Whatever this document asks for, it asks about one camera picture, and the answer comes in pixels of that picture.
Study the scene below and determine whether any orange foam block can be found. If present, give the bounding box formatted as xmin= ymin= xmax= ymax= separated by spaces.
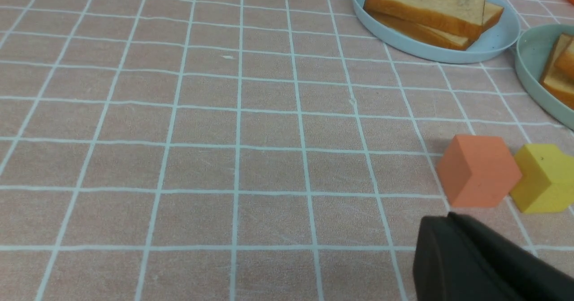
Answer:
xmin=436 ymin=134 xmax=522 ymax=208

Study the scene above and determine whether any teal green centre plate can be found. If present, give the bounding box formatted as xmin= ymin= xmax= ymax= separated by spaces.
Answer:
xmin=515 ymin=24 xmax=574 ymax=130

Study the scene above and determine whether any pink checkered tablecloth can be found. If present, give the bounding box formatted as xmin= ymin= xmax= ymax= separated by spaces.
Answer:
xmin=0 ymin=0 xmax=573 ymax=301

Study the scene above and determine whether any toast slice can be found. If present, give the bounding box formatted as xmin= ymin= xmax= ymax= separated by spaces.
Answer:
xmin=366 ymin=2 xmax=504 ymax=50
xmin=363 ymin=0 xmax=486 ymax=40
xmin=539 ymin=33 xmax=574 ymax=109
xmin=554 ymin=38 xmax=574 ymax=79

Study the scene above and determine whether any light blue bread plate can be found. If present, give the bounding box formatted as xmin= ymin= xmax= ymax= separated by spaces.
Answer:
xmin=352 ymin=0 xmax=521 ymax=64

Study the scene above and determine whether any yellow foam block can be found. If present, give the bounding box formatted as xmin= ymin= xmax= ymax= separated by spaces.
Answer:
xmin=509 ymin=144 xmax=574 ymax=214

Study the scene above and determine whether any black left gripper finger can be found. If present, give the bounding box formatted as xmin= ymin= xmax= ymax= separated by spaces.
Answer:
xmin=413 ymin=212 xmax=574 ymax=301

